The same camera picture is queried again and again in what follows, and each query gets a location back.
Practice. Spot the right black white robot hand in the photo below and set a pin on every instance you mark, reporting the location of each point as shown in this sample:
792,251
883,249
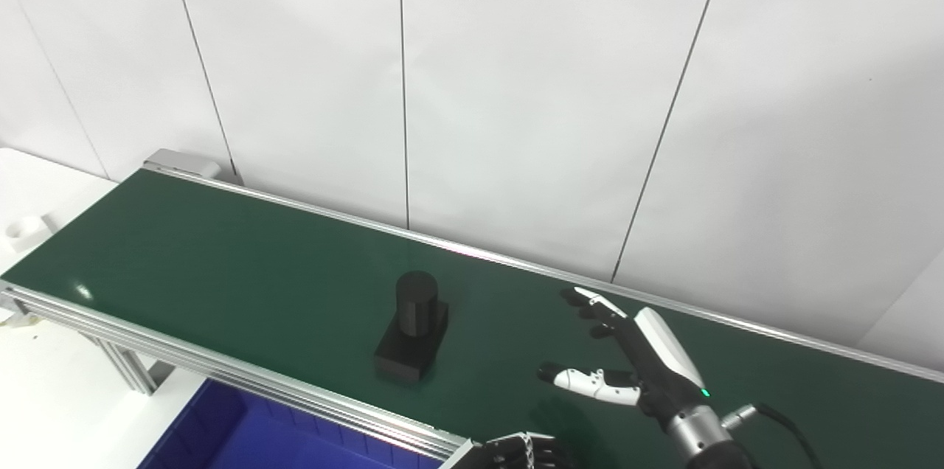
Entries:
660,366

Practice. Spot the green conveyor belt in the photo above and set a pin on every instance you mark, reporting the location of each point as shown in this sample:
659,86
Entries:
258,270
221,373

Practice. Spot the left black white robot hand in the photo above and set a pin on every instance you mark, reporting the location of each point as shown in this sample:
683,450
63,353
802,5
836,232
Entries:
523,454

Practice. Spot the black cylinder-on-block part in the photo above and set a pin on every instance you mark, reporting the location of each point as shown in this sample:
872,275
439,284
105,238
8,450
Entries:
409,351

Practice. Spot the blue plastic bin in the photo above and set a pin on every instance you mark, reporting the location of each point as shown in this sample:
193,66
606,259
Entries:
243,432

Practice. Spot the white round holder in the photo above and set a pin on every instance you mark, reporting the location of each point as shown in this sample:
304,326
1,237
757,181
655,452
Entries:
26,231

